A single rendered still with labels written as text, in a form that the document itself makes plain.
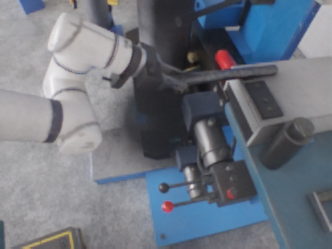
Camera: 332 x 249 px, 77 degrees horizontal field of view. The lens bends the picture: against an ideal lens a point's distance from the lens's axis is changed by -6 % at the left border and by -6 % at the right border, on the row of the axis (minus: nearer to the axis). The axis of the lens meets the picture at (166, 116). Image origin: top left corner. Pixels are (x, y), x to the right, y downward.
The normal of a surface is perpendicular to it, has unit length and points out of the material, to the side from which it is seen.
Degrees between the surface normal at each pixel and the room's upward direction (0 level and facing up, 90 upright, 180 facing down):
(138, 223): 0
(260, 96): 0
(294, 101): 0
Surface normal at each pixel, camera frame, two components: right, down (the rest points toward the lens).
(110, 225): 0.03, -0.56
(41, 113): 0.77, -0.23
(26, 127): 0.67, 0.40
